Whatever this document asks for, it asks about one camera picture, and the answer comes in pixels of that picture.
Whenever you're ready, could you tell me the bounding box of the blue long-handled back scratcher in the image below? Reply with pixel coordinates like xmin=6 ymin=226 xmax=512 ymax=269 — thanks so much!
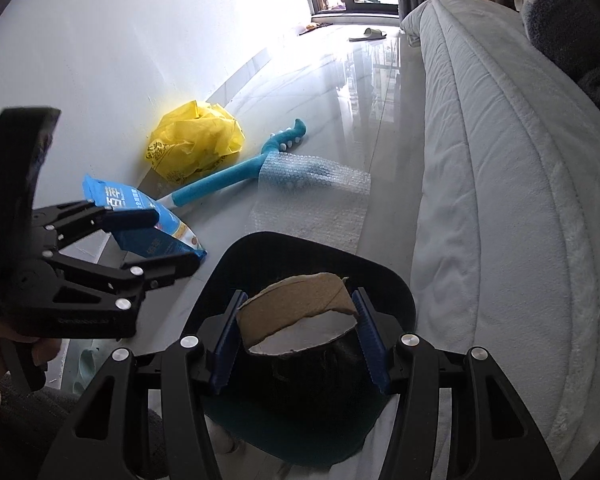
xmin=152 ymin=118 xmax=307 ymax=211

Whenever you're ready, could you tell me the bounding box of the clear bubble wrap sheet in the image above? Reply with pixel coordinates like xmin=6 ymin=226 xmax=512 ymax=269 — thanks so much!
xmin=250 ymin=154 xmax=372 ymax=256

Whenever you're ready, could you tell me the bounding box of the yellow plastic bag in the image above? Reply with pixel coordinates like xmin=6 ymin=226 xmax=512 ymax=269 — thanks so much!
xmin=145 ymin=101 xmax=246 ymax=183

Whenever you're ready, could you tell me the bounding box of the person's left hand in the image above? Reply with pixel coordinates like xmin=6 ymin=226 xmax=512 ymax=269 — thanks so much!
xmin=30 ymin=337 xmax=65 ymax=369

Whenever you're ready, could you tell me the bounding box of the pale green slipper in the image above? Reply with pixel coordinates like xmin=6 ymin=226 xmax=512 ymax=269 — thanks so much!
xmin=72 ymin=347 xmax=102 ymax=392

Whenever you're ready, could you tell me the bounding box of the blue snack bag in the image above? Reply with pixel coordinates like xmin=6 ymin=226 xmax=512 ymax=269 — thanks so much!
xmin=82 ymin=174 xmax=208 ymax=262

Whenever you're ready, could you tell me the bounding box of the grey bed mattress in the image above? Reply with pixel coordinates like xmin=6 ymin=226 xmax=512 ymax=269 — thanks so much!
xmin=380 ymin=0 xmax=600 ymax=480

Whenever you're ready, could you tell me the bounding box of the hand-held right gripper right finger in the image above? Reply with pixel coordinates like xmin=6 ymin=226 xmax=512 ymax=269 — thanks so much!
xmin=350 ymin=287 xmax=563 ymax=480

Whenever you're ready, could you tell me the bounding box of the brown cardboard tube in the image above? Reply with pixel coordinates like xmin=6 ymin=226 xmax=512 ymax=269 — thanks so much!
xmin=236 ymin=272 xmax=359 ymax=358

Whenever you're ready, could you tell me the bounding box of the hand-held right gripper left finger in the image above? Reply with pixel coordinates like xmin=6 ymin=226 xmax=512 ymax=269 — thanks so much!
xmin=37 ymin=287 xmax=248 ymax=480

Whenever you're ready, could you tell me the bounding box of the black trash bin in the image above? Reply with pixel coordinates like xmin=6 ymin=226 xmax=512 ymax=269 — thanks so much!
xmin=200 ymin=231 xmax=415 ymax=471

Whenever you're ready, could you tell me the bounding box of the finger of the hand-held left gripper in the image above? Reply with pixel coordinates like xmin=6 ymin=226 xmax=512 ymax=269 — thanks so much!
xmin=42 ymin=251 xmax=202 ymax=313
xmin=32 ymin=199 xmax=161 ymax=262

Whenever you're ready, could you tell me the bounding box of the dark grey fleece blanket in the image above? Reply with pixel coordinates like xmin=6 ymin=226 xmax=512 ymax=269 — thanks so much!
xmin=522 ymin=0 xmax=600 ymax=136

